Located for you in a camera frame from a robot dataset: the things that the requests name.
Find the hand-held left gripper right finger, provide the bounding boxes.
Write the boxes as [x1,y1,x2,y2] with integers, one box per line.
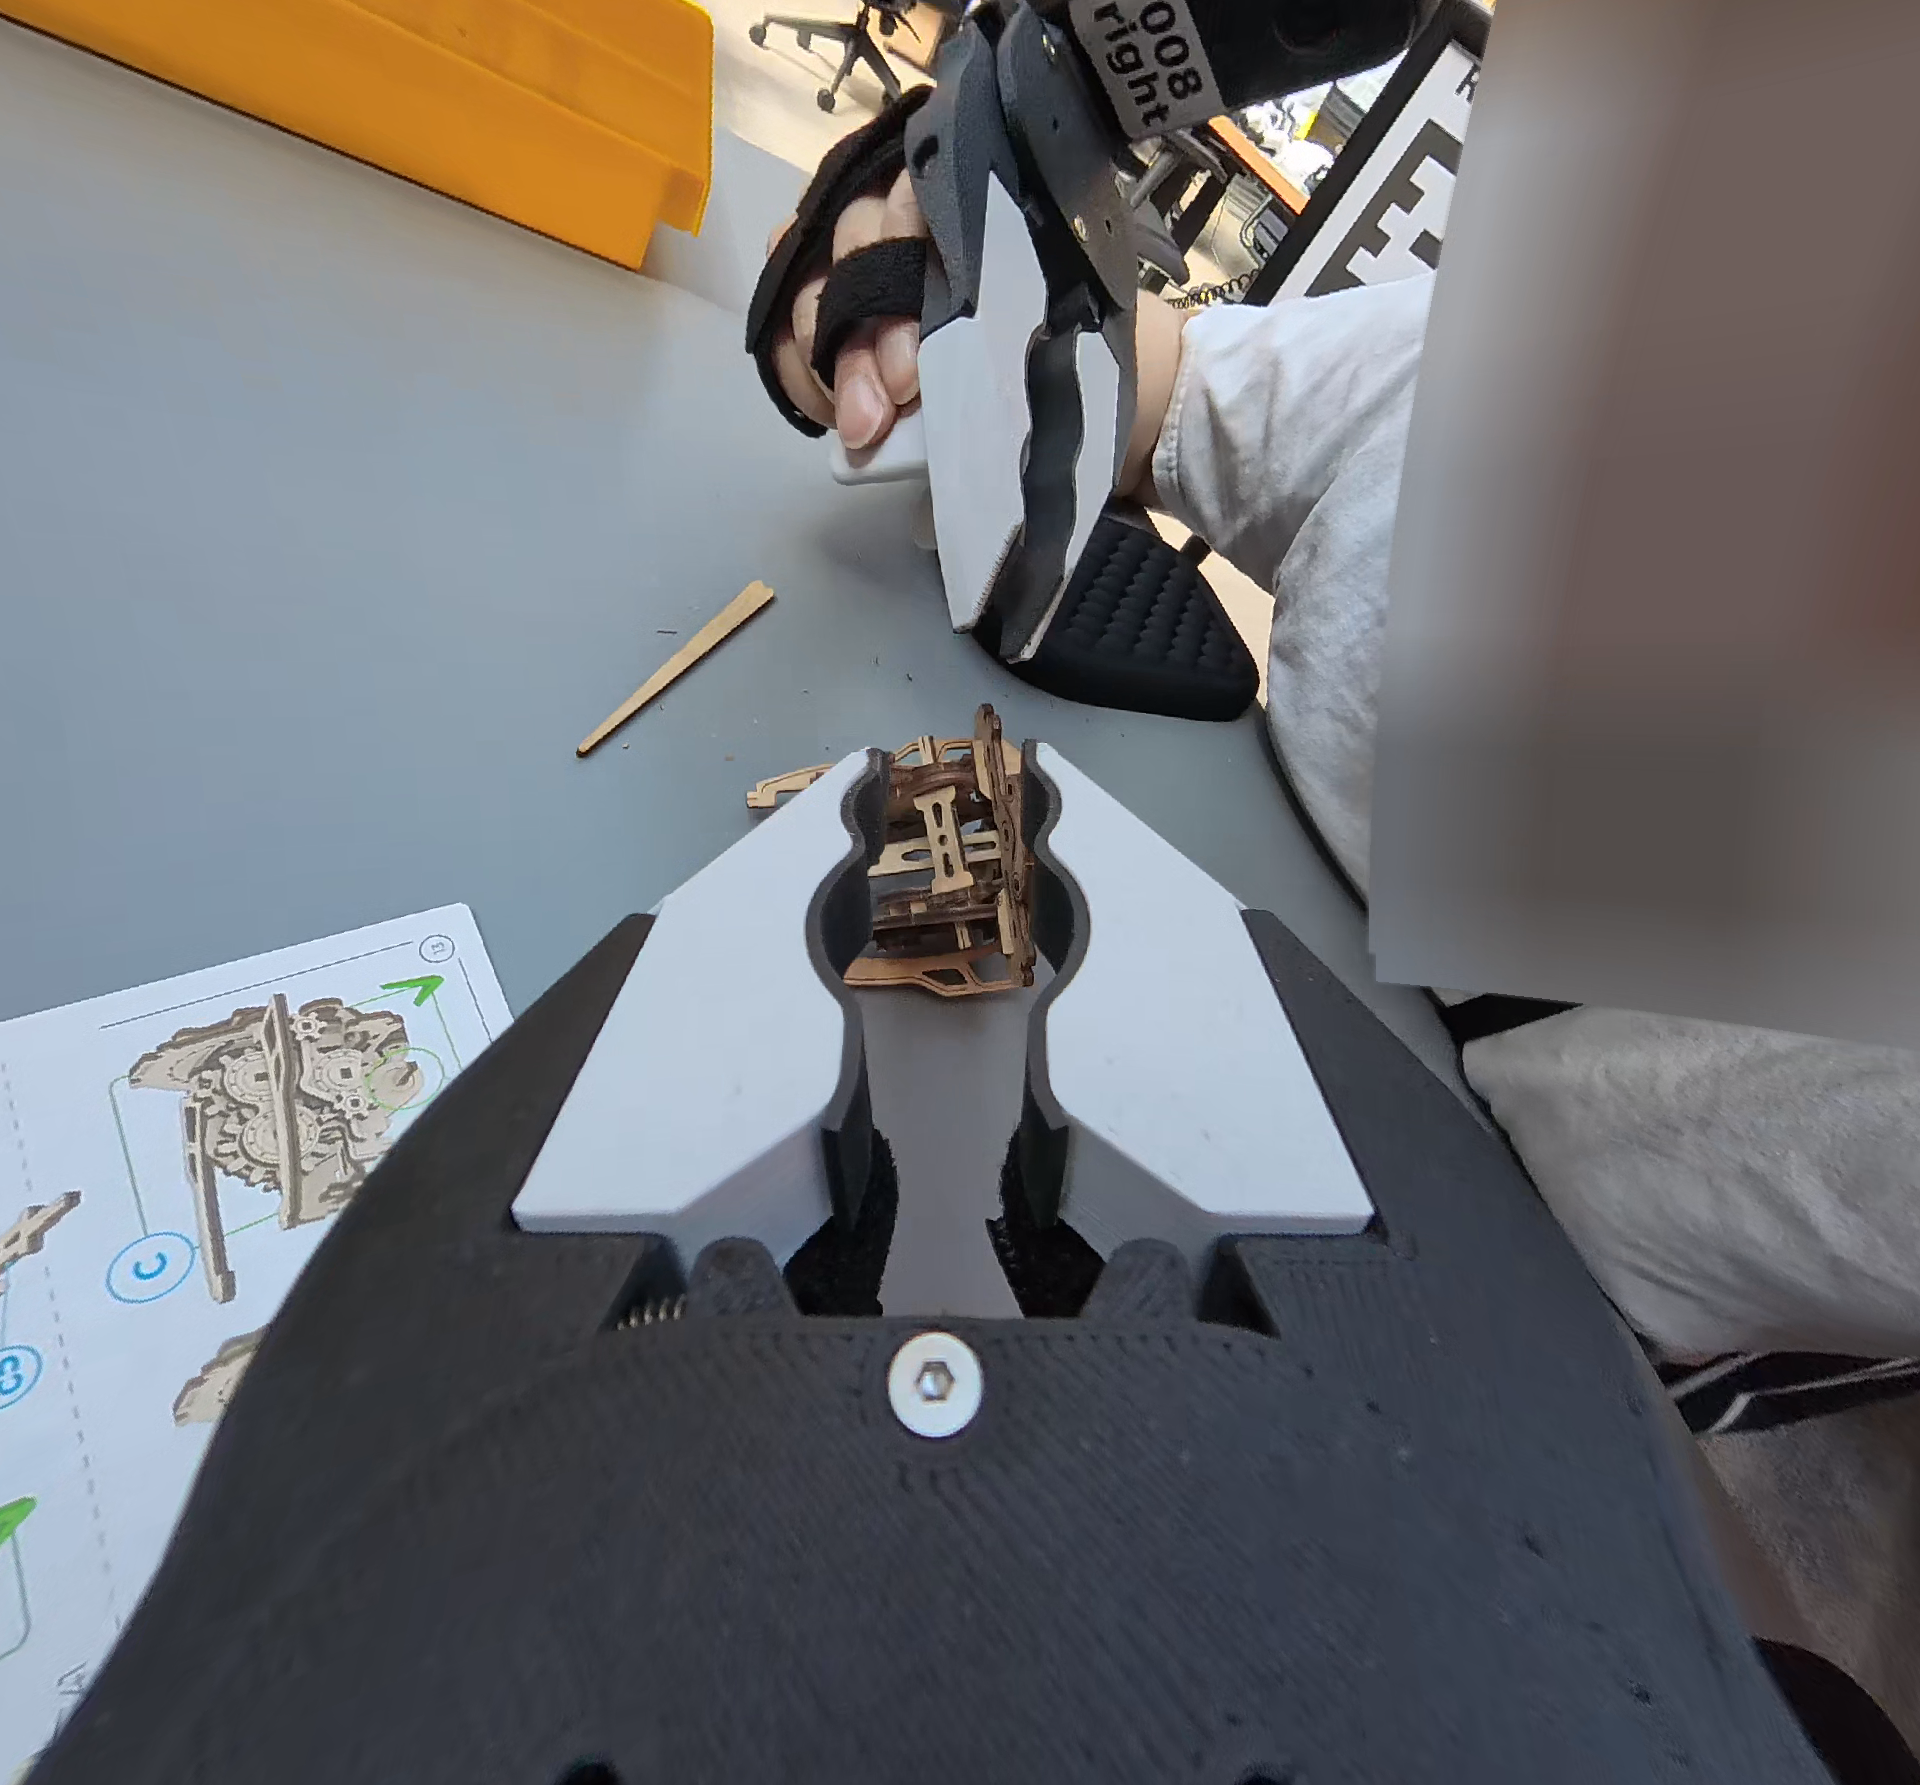
[1020,741,1382,1263]

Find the nested yellow plastic bins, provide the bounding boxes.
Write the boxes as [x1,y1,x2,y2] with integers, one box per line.
[0,0,716,272]

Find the person's right forearm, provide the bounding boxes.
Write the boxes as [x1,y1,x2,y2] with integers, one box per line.
[1118,266,1487,917]

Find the white instruction booklet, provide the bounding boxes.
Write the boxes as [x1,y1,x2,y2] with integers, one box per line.
[0,900,516,1763]

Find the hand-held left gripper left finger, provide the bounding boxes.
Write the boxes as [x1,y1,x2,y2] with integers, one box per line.
[510,747,899,1259]

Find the wooden mechanical model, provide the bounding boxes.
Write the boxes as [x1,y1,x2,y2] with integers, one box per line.
[746,703,1046,1003]

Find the person's torso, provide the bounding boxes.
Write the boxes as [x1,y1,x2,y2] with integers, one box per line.
[1439,987,1920,1785]

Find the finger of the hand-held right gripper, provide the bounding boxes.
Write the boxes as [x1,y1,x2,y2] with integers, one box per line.
[996,312,1139,665]
[915,183,1074,635]

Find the thin wooden stick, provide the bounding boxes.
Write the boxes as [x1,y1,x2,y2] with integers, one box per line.
[577,580,778,761]

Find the person's right hand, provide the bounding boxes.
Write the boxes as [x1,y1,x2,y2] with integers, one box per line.
[764,187,931,455]

